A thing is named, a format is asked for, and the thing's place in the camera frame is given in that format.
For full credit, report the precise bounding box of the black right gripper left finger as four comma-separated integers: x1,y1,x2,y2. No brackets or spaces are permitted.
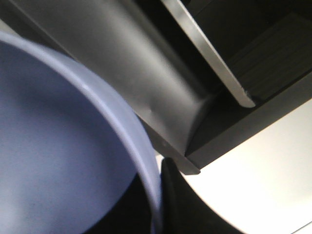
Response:
86,175,152,234

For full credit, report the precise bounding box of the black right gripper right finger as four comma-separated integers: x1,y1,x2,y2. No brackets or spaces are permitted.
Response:
161,158,242,234

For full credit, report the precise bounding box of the light blue ribbed bowl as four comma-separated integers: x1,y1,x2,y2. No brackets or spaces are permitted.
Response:
0,32,163,234

